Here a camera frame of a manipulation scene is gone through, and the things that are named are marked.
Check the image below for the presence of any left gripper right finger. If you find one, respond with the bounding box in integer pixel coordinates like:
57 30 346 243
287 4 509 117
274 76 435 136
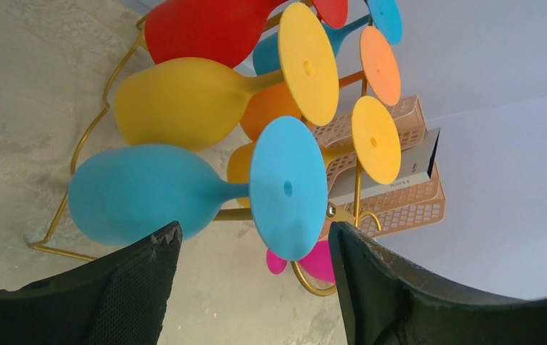
328 221 547 344

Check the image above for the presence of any peach plastic file organizer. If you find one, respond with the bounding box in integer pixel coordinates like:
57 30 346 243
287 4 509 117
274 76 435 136
314 95 446 238

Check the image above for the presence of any yellow wine glass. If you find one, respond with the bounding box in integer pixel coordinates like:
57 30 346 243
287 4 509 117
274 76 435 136
114 2 339 151
226 96 401 208

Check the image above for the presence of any orange wine glass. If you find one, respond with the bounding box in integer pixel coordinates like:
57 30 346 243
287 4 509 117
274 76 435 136
239 26 401 141

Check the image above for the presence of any pink wine glass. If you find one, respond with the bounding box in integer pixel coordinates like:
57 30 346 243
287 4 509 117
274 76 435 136
266 240 336 283

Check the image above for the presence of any front yellow wine glass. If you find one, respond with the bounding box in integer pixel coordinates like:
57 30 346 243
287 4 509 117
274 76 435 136
226 96 401 208

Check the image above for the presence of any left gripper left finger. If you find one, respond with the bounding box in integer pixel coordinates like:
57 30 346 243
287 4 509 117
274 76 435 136
0 221 183 344

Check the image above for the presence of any gold wire glass rack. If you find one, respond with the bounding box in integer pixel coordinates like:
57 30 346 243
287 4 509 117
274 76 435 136
28 1 376 297

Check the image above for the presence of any red wine glass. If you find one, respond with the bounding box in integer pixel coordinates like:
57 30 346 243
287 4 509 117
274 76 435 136
144 0 350 70

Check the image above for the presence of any rear yellow wine glass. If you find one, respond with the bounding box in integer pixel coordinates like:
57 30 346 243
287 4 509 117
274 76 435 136
114 2 339 151

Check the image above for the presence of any blue wine glass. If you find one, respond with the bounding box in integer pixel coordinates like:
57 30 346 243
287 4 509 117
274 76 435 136
68 116 328 261
252 0 403 75

